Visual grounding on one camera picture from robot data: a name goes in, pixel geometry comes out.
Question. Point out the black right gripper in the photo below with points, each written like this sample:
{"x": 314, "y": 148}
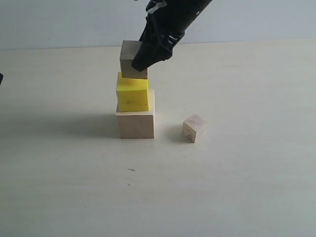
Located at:
{"x": 164, "y": 29}

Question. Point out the medium wooden cube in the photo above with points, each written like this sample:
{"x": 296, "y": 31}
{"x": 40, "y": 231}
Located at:
{"x": 129, "y": 49}

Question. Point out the yellow cube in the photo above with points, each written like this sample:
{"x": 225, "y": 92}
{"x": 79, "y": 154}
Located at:
{"x": 132, "y": 94}

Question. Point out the large wooden cube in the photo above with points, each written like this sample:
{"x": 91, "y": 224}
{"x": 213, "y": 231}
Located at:
{"x": 138, "y": 125}

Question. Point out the small wooden cube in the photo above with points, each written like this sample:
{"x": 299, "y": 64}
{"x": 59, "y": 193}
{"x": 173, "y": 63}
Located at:
{"x": 194, "y": 127}

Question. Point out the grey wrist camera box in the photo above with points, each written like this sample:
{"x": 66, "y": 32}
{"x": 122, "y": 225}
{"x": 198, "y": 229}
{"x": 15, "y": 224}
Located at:
{"x": 154, "y": 5}

